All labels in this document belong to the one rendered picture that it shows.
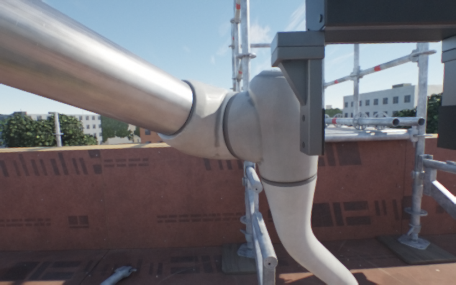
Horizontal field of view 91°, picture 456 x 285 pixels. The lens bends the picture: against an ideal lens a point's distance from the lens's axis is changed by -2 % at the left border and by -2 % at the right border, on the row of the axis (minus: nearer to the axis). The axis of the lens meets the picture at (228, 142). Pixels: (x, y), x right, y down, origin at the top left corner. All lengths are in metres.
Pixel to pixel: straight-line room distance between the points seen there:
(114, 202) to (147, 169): 0.33
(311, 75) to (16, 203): 2.07
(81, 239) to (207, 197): 0.92
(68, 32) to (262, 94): 0.25
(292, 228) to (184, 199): 1.23
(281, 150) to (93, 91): 0.27
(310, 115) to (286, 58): 0.05
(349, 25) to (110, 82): 0.26
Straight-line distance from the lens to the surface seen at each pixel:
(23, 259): 2.13
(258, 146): 0.37
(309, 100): 0.20
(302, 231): 0.46
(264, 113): 0.36
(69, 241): 2.02
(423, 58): 1.86
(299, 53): 0.21
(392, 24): 0.23
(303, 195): 0.41
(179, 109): 0.37
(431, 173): 1.80
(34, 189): 2.03
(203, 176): 1.55
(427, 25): 0.25
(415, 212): 1.94
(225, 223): 1.66
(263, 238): 0.97
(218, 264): 1.56
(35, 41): 0.30
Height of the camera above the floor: 0.87
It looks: 6 degrees down
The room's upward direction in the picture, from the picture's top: 2 degrees counter-clockwise
